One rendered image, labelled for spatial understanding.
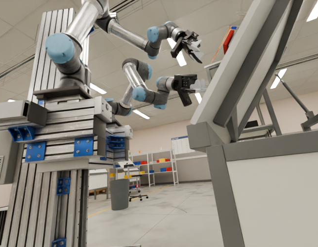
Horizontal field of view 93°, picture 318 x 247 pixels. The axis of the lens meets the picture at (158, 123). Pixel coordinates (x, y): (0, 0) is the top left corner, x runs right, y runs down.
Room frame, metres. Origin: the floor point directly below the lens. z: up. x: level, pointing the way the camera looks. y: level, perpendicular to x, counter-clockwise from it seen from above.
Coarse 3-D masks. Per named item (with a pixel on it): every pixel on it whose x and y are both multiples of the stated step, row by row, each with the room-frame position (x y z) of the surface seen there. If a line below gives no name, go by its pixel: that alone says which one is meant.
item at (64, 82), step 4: (64, 76) 0.66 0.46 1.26; (68, 76) 0.66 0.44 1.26; (72, 76) 0.66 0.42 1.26; (60, 80) 0.67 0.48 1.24; (64, 80) 0.65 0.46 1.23; (68, 80) 0.66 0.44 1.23; (72, 80) 0.66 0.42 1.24; (76, 80) 0.68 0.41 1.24; (80, 80) 0.70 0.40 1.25; (60, 84) 0.65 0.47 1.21; (64, 84) 0.65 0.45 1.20; (68, 84) 0.65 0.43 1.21; (72, 84) 0.66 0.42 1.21; (76, 84) 0.67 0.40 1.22; (80, 84) 0.69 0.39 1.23
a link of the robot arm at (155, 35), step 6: (150, 30) 0.65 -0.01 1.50; (156, 30) 0.66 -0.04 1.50; (162, 30) 0.67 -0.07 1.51; (168, 30) 0.68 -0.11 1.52; (150, 36) 0.67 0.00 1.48; (156, 36) 0.68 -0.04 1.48; (162, 36) 0.69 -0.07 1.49; (150, 42) 0.74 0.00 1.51; (156, 42) 0.72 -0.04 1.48; (156, 48) 0.76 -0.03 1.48
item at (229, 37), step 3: (231, 30) 0.35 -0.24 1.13; (231, 33) 0.35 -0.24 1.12; (228, 36) 0.36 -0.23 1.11; (231, 36) 0.36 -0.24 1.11; (225, 39) 0.36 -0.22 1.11; (228, 39) 0.36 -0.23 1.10; (231, 39) 0.36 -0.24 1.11; (225, 42) 0.36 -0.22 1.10; (228, 42) 0.36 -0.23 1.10; (225, 45) 0.36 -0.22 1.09; (225, 48) 0.38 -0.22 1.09; (225, 51) 0.39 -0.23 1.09
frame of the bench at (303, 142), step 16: (224, 144) 0.36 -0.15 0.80; (240, 144) 0.34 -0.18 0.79; (256, 144) 0.33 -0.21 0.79; (272, 144) 0.32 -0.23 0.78; (288, 144) 0.31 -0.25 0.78; (304, 144) 0.30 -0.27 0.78; (208, 160) 0.38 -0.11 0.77; (224, 160) 0.36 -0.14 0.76; (224, 176) 0.36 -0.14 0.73; (224, 192) 0.37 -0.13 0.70; (224, 208) 0.37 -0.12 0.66; (224, 224) 0.37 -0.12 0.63; (224, 240) 0.38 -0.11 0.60; (240, 240) 0.36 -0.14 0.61
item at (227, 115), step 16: (288, 0) 0.36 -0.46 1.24; (272, 16) 0.39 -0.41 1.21; (272, 32) 0.39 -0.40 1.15; (288, 32) 0.77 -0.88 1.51; (256, 48) 0.42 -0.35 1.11; (256, 64) 0.42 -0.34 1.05; (272, 64) 1.07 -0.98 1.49; (240, 80) 0.45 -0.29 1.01; (240, 96) 0.46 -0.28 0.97; (256, 96) 1.14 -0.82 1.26; (224, 112) 0.48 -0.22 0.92; (240, 128) 1.22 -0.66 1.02
